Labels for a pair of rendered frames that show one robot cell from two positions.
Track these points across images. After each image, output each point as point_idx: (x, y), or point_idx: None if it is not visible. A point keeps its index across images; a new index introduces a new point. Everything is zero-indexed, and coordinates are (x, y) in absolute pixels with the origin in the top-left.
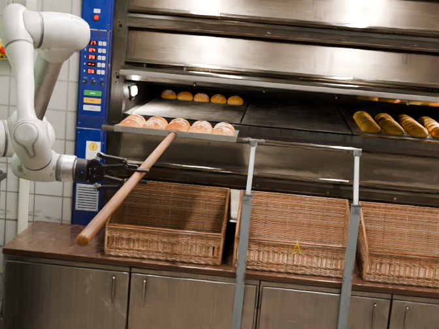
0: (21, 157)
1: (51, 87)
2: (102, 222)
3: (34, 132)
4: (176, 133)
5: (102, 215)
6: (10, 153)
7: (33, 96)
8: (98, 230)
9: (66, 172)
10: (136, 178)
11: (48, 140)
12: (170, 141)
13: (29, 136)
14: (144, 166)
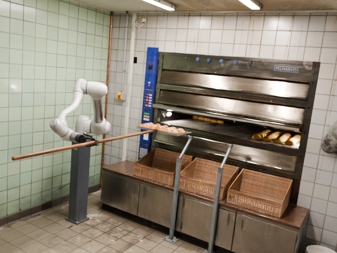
0: (53, 131)
1: (99, 109)
2: (35, 154)
3: (54, 122)
4: (153, 130)
5: (38, 152)
6: (92, 132)
7: (69, 111)
8: (28, 156)
9: (72, 138)
10: (88, 142)
11: (63, 126)
12: (144, 132)
13: (52, 123)
14: (103, 139)
